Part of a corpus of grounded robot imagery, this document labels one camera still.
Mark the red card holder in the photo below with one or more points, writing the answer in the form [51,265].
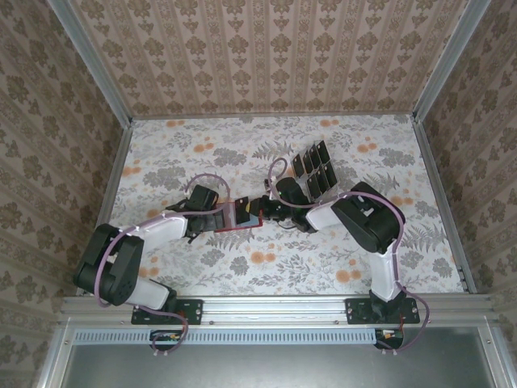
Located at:
[228,216]

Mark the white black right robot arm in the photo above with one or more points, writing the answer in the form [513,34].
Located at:
[319,216]

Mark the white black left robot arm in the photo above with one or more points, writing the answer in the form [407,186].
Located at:
[165,228]

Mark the clear acrylic card stand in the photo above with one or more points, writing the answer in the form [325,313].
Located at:
[301,184]

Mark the floral patterned table cover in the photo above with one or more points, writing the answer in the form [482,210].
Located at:
[282,262]

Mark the black connector board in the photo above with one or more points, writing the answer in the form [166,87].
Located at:
[163,342]
[389,343]

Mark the grey metal sheet panel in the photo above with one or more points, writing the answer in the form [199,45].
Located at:
[274,368]

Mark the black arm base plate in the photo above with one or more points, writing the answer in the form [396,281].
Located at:
[194,311]
[357,311]

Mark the aluminium front rail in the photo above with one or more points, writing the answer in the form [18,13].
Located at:
[274,309]

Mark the aluminium side rail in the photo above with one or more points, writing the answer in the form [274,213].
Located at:
[443,202]
[115,169]

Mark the aluminium frame post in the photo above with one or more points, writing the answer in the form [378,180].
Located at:
[449,60]
[95,64]

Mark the aluminium lower frame profile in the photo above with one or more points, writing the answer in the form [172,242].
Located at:
[488,355]
[56,355]

